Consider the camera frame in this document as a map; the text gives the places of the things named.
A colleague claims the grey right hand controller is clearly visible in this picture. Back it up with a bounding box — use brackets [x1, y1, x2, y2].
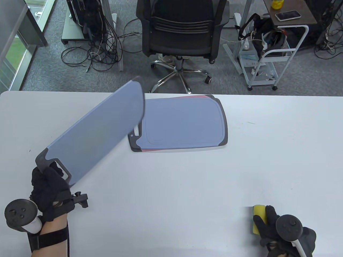
[276, 215, 316, 257]

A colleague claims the white desk leg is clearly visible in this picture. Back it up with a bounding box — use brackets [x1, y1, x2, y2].
[102, 0, 124, 71]

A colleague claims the white smartphone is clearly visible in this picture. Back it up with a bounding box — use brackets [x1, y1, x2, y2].
[275, 10, 302, 22]

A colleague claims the person's left hand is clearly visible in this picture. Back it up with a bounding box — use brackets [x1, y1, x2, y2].
[29, 162, 89, 222]

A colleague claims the yellow sponge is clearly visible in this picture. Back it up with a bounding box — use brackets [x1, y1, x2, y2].
[252, 205, 268, 235]

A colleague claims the grey hand controller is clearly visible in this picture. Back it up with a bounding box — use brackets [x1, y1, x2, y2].
[276, 215, 316, 257]
[4, 198, 43, 233]

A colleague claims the black left wrist camera strap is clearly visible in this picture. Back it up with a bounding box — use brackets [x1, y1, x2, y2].
[28, 227, 69, 253]

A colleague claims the silver metal desk leg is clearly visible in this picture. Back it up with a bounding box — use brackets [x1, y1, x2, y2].
[222, 0, 253, 75]

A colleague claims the black bag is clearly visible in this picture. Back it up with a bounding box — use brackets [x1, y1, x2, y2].
[238, 13, 288, 58]

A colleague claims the blue cutting board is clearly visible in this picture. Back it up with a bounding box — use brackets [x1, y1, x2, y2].
[128, 97, 229, 150]
[35, 80, 145, 188]

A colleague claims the black office chair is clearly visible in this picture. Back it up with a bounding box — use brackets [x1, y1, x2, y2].
[135, 0, 229, 94]

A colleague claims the grey left hand controller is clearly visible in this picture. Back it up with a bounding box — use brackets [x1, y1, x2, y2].
[4, 198, 43, 233]

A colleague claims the grey metal base plate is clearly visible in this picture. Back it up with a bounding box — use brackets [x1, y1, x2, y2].
[61, 11, 86, 44]

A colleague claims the black floor cable bundle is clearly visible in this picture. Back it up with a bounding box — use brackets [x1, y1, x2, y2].
[61, 16, 142, 73]
[314, 0, 343, 59]

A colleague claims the blue packet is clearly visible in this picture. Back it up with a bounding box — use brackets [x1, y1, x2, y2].
[239, 51, 260, 61]

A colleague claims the person's right hand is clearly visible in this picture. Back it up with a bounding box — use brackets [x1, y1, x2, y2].
[253, 205, 316, 257]

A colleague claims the black computer tower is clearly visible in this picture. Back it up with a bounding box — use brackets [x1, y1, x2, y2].
[66, 0, 107, 40]

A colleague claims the white cart with brown top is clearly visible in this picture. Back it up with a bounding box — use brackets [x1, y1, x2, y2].
[238, 0, 318, 91]

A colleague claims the glass window panel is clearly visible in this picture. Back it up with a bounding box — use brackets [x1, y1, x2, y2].
[0, 29, 38, 91]

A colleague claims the pink cutting board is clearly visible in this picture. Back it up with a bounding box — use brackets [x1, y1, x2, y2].
[131, 94, 215, 153]

